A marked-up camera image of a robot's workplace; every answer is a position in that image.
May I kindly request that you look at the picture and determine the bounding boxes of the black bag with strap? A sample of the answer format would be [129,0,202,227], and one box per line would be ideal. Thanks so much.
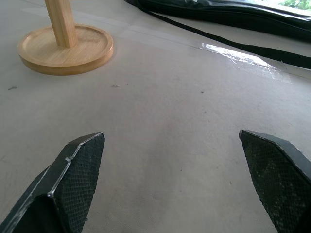
[136,0,311,70]

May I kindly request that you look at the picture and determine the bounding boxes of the wooden stand with round base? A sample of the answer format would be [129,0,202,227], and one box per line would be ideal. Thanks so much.
[17,0,114,76]

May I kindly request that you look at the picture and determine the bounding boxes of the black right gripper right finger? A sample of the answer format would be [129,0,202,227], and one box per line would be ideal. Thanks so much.
[238,129,311,233]

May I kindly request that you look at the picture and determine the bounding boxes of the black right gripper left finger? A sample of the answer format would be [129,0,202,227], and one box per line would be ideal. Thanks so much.
[0,132,105,233]

